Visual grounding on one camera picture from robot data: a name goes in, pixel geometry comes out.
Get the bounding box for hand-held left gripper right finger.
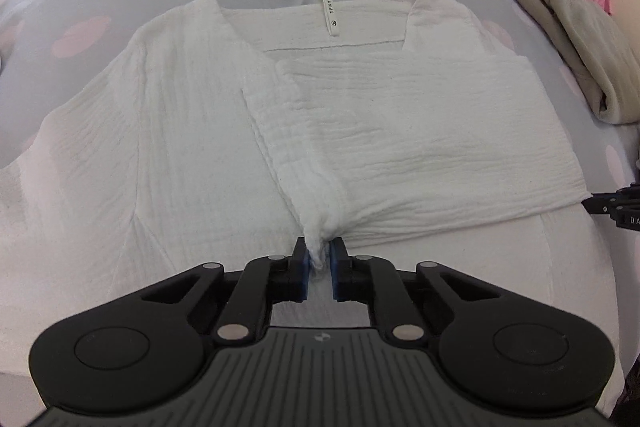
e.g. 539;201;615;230
330;238;501;350

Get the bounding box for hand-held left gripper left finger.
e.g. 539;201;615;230
142;237;311;350

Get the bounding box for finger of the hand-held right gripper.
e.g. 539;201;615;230
582;192;623;214

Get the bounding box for white gauze shirt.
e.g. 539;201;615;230
0;0;628;403

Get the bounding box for beige folded blanket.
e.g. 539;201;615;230
515;0;640;125

